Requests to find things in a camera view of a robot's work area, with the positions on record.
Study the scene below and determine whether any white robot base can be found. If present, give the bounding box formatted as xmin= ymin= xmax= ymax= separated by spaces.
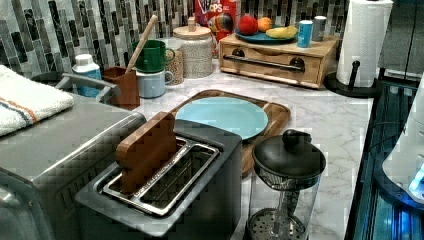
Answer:
xmin=382 ymin=79 xmax=424 ymax=205

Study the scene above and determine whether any brown toast slice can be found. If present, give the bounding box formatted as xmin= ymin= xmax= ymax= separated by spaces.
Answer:
xmin=116 ymin=112 xmax=177 ymax=193

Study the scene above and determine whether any light blue plate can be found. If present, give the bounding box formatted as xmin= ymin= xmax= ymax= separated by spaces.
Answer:
xmin=176 ymin=97 xmax=268 ymax=140

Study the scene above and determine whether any wooden cutting board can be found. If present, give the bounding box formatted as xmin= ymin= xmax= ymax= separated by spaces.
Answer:
xmin=171 ymin=89 xmax=291 ymax=177

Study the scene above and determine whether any light blue mug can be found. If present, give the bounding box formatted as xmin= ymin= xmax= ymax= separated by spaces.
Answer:
xmin=136 ymin=70 xmax=174 ymax=99

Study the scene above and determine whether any silver two-slot toaster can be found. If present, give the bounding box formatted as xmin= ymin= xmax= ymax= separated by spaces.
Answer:
xmin=75 ymin=120 xmax=242 ymax=240

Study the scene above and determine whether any speckled jar with wooden lid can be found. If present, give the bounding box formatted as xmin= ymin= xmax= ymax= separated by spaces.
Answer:
xmin=173 ymin=17 xmax=213 ymax=79

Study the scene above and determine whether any green mug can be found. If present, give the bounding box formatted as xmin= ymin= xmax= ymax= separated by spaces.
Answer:
xmin=134 ymin=40 xmax=175 ymax=73

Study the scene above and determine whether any brown utensil holder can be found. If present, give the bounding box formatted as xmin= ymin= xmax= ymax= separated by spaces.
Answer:
xmin=102 ymin=66 xmax=140 ymax=110

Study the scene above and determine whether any glass french press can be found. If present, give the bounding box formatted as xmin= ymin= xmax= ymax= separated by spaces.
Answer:
xmin=243 ymin=129 xmax=326 ymax=240

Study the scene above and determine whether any teal fruit plate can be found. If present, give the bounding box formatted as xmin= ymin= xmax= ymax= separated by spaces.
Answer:
xmin=235 ymin=26 xmax=298 ymax=45

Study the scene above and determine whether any red apple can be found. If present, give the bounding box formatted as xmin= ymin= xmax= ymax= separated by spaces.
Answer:
xmin=238 ymin=15 xmax=258 ymax=36

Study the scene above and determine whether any red Froot Loops box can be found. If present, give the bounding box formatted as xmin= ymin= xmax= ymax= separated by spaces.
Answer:
xmin=194 ymin=0 xmax=238 ymax=41

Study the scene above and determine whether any orange fruit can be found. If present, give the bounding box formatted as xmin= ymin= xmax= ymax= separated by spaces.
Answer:
xmin=257 ymin=17 xmax=273 ymax=32

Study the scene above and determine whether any wooden bread box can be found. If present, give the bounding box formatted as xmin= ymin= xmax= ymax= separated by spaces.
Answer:
xmin=219 ymin=33 xmax=339 ymax=89

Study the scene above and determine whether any yellow banana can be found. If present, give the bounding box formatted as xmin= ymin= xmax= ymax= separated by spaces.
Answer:
xmin=265 ymin=26 xmax=298 ymax=39

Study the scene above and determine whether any black paper towel holder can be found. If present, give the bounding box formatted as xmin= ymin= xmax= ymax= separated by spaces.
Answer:
xmin=324 ymin=60 xmax=382 ymax=99

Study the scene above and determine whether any blue can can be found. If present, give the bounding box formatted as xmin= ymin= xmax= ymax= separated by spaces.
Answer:
xmin=297 ymin=20 xmax=313 ymax=48

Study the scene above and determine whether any white blue bottle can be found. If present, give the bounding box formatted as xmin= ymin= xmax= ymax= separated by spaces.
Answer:
xmin=72 ymin=54 xmax=101 ymax=98

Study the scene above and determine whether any grey can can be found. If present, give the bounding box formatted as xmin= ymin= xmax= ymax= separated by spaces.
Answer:
xmin=311 ymin=16 xmax=327 ymax=42

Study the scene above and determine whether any silver toaster oven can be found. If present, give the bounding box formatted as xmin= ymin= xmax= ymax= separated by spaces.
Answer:
xmin=0 ymin=73 xmax=145 ymax=240

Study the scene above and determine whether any white paper towel roll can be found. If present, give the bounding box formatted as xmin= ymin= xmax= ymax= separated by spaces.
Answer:
xmin=336 ymin=0 xmax=393 ymax=87

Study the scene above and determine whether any white striped towel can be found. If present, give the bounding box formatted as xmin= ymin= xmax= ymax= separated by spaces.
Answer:
xmin=0 ymin=65 xmax=74 ymax=136

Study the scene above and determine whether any wooden spoon handle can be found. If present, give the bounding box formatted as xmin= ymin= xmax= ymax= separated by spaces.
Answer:
xmin=126 ymin=15 xmax=158 ymax=73

